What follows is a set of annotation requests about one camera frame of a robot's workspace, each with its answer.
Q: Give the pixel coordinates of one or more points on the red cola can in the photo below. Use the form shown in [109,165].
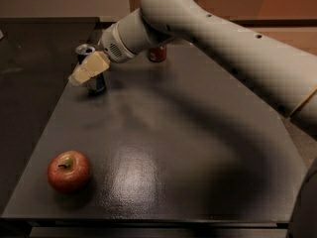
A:
[157,54]

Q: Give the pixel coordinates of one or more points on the blue silver redbull can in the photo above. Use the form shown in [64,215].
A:
[95,85]

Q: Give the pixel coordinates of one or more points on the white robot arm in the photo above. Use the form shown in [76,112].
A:
[283,76]

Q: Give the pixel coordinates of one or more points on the red apple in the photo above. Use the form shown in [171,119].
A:
[69,172]

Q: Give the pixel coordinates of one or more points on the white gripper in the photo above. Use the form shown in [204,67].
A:
[111,46]

